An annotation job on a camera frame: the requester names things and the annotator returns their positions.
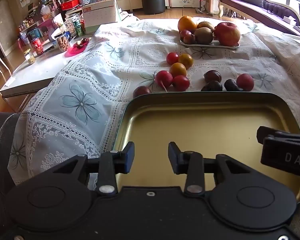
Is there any glass jar with snacks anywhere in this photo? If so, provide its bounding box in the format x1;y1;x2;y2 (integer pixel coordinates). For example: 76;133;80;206
24;49;37;65

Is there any dark red plum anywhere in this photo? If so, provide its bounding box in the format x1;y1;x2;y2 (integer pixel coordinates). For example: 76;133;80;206
133;86;152;98

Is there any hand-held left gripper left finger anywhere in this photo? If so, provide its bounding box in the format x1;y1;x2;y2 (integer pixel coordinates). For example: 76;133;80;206
52;141;135;197

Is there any large orange with stem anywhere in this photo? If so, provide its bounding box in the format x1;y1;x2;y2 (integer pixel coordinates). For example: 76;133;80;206
178;7;198;33

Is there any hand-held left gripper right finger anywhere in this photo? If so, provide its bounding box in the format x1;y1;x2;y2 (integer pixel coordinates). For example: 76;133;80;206
168;142;252;197

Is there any black round ottoman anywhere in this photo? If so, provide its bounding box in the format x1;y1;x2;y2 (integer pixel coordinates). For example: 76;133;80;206
142;0;166;15

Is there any dark purple plum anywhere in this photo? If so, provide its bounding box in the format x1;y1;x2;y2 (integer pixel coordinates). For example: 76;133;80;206
204;70;222;83
201;80;223;92
224;79;243;92

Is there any small brown kiwi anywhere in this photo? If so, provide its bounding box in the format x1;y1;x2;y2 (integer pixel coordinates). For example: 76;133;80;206
197;21;215;32

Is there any large brown kiwi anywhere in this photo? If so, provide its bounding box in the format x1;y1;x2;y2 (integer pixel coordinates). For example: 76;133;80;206
194;27;214;45

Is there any pink plate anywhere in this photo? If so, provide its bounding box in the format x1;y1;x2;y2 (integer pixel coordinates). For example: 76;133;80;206
66;39;90;57

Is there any red radish with root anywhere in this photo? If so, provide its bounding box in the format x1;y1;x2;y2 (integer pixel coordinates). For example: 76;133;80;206
155;70;173;93

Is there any patterned cup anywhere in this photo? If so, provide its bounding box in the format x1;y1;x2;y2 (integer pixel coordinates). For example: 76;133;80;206
55;34;70;53

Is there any dark cloth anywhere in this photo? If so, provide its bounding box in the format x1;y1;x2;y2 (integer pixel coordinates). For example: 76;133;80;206
0;112;22;240

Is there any gold metal tray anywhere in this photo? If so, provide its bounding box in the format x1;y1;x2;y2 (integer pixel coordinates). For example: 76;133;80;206
113;92;300;203

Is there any green can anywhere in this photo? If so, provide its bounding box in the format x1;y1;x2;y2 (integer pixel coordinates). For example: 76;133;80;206
74;20;85;37

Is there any white lace floral tablecloth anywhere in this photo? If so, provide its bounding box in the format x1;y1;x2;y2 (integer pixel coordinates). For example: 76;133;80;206
7;17;300;240

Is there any small orange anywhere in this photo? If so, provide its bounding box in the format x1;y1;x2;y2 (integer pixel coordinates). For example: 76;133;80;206
169;63;187;78
178;54;194;70

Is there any purple sofa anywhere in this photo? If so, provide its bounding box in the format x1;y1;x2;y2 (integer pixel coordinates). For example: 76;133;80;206
218;0;300;37

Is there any red can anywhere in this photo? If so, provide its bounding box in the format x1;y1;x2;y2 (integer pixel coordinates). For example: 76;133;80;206
31;37;44;55

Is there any red box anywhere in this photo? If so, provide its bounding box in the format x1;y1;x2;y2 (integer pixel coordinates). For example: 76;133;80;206
60;0;80;10

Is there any red cherry tomato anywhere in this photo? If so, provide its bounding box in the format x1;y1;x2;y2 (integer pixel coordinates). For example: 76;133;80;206
166;52;179;65

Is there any white desk calendar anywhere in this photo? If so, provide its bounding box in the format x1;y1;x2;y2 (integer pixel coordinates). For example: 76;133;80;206
82;0;122;34

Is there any clear glass jar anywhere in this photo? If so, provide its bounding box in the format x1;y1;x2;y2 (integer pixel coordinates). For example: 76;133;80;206
64;17;77;34

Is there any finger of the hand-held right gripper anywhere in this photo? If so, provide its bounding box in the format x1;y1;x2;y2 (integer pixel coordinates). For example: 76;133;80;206
256;126;300;144

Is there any pale green rectangular plate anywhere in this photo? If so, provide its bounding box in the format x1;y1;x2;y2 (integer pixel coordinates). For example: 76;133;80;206
179;36;240;50

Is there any red apple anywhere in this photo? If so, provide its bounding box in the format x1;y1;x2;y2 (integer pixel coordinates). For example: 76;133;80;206
214;22;241;47

